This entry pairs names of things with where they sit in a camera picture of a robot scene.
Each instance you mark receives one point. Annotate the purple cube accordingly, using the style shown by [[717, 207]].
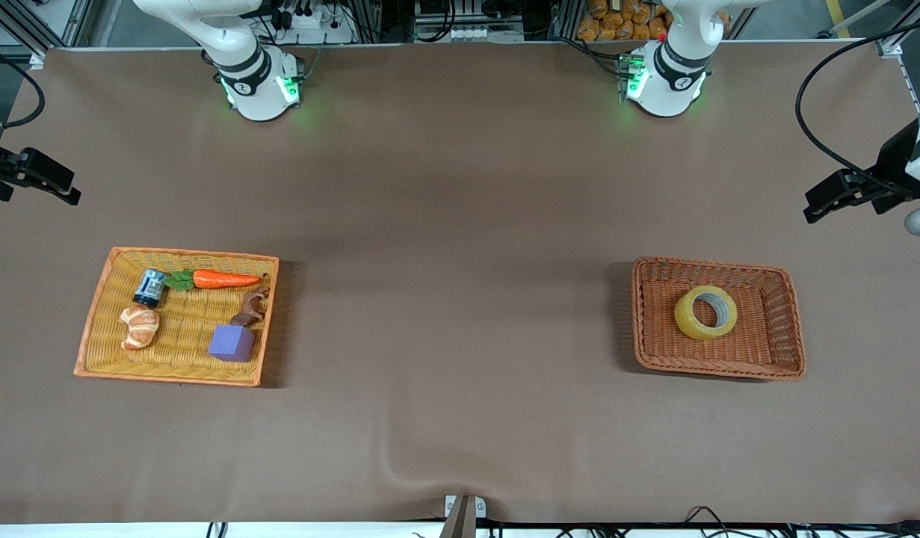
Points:
[[232, 344]]

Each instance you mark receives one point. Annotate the brown toy figurine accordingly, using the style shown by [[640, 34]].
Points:
[[250, 306]]

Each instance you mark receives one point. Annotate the orange toy carrot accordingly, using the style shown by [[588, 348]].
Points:
[[220, 279]]

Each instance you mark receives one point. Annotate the small blue black can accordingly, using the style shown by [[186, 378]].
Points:
[[149, 288]]

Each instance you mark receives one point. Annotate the aluminium frame post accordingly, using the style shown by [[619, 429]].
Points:
[[35, 56], [897, 41]]

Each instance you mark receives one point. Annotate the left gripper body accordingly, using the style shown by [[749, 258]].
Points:
[[891, 163]]

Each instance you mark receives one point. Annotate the toy croissant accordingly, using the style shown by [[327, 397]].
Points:
[[140, 327]]

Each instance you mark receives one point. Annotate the yellow tape roll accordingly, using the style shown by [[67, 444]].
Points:
[[687, 317]]

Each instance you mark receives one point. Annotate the yellow wicker tray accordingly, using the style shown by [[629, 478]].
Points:
[[179, 336]]

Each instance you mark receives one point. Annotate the bag of orange bread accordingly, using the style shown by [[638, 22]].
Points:
[[616, 26]]

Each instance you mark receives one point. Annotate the white power strip with plugs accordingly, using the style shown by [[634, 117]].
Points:
[[310, 19]]

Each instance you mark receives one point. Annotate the brown wicker basket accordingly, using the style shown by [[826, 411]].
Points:
[[766, 344]]

